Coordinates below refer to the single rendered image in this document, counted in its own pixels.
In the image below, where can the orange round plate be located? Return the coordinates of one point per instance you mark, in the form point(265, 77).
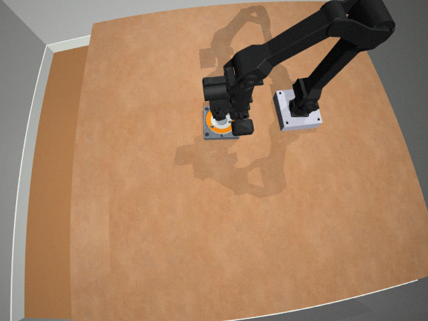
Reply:
point(219, 129)

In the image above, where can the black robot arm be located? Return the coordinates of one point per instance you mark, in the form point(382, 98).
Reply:
point(368, 24)

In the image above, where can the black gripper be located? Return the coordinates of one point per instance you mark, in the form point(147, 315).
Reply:
point(241, 124)

